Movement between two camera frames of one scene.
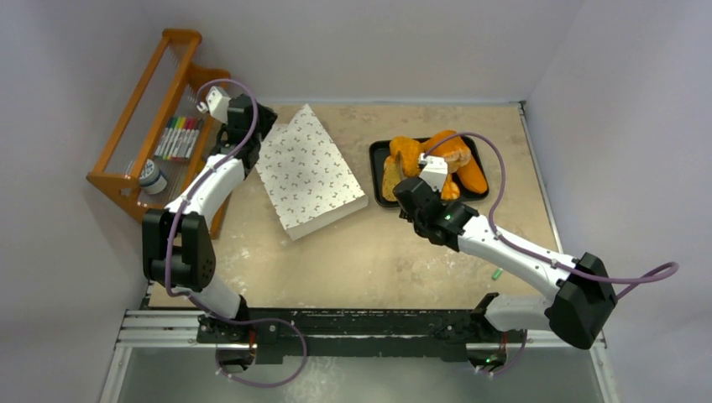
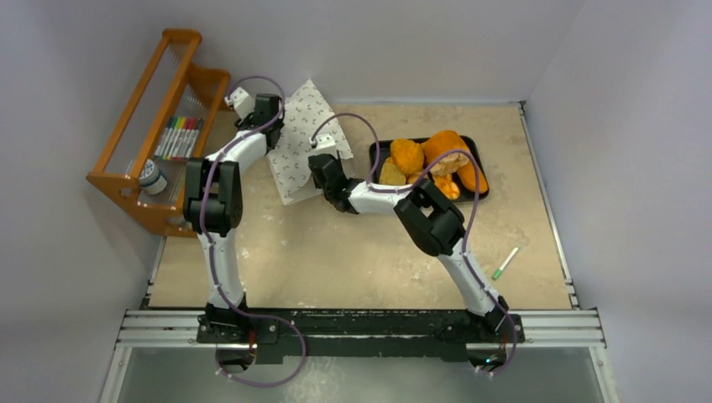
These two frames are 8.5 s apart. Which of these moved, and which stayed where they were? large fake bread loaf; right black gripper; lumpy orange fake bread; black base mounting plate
Moved: right black gripper
Stayed: large fake bread loaf; black base mounting plate; lumpy orange fake bread
